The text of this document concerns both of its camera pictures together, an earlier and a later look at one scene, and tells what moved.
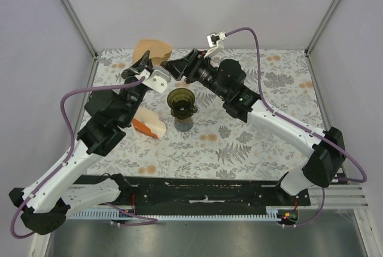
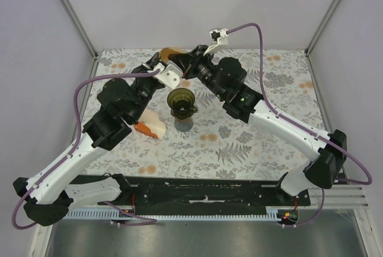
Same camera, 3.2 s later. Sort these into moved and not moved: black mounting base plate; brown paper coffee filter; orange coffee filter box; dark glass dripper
Moved: brown paper coffee filter
Not moved: black mounting base plate; orange coffee filter box; dark glass dripper
